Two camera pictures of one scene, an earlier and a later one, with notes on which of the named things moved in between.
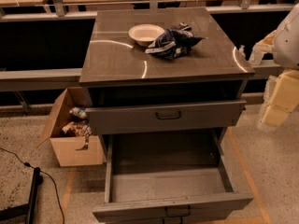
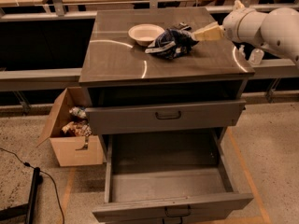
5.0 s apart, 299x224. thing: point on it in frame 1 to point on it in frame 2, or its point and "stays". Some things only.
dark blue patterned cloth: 173,43 stays
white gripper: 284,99 to 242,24
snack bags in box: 79,126 stays
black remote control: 186,27 stays
